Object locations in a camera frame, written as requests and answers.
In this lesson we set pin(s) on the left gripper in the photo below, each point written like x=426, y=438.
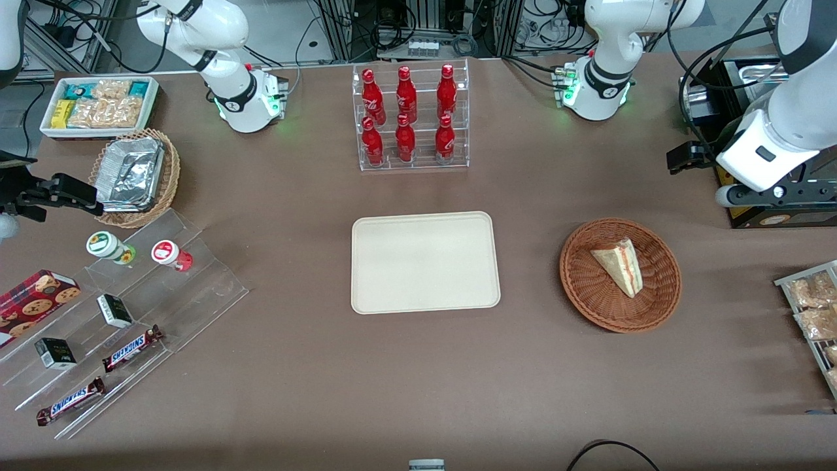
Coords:
x=707, y=157

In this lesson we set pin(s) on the silver foil tray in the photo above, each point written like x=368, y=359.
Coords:
x=131, y=173

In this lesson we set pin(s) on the clear acrylic stepped stand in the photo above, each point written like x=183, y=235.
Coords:
x=196, y=288

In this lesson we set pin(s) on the triangular sandwich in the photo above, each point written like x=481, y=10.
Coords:
x=621, y=265

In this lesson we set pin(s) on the yellow snack packet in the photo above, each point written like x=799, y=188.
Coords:
x=62, y=113

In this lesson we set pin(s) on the green cup with white lid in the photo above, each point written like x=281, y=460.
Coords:
x=104, y=245

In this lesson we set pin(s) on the small grey device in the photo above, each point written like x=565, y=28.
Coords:
x=426, y=465

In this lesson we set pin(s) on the red cup with white lid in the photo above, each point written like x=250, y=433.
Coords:
x=167, y=253

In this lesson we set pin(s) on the brown round wicker basket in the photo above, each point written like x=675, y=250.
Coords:
x=588, y=294

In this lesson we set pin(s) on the light tan wicker basket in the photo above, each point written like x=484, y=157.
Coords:
x=171, y=176

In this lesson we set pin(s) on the red cola bottle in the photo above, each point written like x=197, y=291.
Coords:
x=405, y=140
x=446, y=91
x=373, y=144
x=406, y=95
x=372, y=98
x=444, y=140

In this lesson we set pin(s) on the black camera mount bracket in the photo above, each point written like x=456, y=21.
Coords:
x=807, y=193

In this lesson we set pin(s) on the red cookie box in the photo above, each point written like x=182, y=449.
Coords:
x=33, y=304

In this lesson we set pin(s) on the teal snack packet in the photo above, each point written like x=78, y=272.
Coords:
x=138, y=87
x=76, y=90

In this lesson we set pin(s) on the beige rectangular tray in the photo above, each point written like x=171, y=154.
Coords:
x=425, y=261

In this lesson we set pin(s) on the black glass food warmer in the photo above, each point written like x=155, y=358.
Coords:
x=778, y=219

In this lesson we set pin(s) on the black and silver box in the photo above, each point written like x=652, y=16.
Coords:
x=698, y=108

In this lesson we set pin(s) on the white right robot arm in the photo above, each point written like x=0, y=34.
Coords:
x=229, y=98

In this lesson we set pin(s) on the white power strip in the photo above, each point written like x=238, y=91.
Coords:
x=422, y=48

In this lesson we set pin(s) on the white plastic snack bin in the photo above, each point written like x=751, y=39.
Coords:
x=152, y=108

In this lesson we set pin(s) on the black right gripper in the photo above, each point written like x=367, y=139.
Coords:
x=14, y=195

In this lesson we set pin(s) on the clear cracker bag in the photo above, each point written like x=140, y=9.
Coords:
x=112, y=89
x=104, y=113

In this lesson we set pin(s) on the clear acrylic bottle rack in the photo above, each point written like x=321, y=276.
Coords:
x=458, y=140

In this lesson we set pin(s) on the clear bag of snacks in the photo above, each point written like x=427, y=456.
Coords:
x=811, y=291
x=832, y=354
x=817, y=324
x=833, y=379

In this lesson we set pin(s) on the brown Snickers bar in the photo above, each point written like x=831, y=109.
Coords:
x=70, y=401
x=131, y=348

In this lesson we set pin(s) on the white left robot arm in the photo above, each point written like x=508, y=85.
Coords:
x=601, y=39

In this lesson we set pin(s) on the small black box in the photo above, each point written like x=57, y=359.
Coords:
x=114, y=311
x=55, y=353

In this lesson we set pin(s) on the aluminium frame post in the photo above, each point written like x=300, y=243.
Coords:
x=340, y=29
x=505, y=26

